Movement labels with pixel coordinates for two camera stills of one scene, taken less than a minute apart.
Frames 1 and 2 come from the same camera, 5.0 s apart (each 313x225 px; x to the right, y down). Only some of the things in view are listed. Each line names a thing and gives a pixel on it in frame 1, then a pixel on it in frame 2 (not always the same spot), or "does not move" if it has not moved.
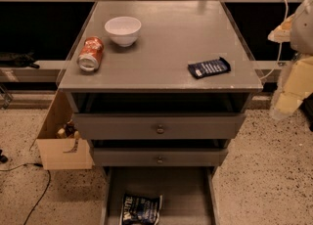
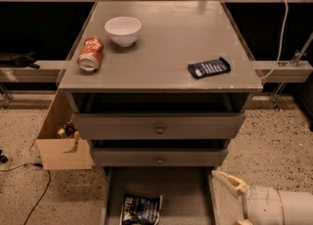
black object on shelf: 8,59 does not move
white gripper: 303,31 -> 261,205
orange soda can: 91,54 does not move
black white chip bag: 141,209 does not move
